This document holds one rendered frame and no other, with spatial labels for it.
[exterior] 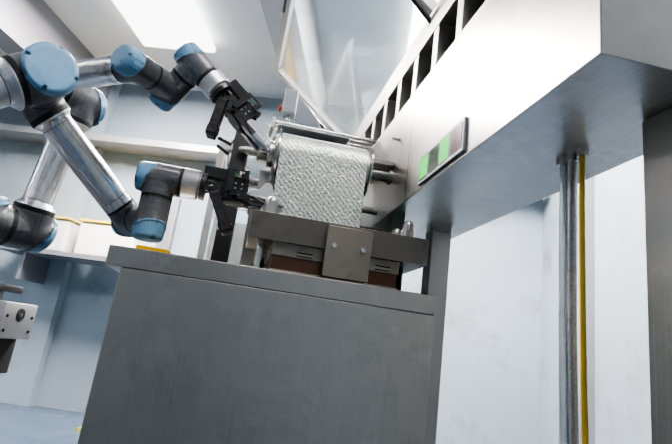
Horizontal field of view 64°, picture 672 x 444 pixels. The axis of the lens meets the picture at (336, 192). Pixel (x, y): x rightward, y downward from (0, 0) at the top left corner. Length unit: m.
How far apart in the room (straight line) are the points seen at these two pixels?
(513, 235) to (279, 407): 4.14
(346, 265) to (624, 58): 0.68
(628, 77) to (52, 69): 1.07
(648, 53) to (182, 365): 0.89
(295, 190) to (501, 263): 3.73
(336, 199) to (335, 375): 0.49
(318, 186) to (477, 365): 3.62
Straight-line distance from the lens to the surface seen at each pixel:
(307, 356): 1.10
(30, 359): 5.46
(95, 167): 1.45
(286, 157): 1.43
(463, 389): 4.85
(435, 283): 1.60
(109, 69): 1.53
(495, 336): 4.91
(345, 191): 1.42
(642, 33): 0.79
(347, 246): 1.17
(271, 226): 1.17
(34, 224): 1.79
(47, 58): 1.32
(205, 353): 1.09
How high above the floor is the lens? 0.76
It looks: 16 degrees up
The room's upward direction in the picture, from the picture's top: 8 degrees clockwise
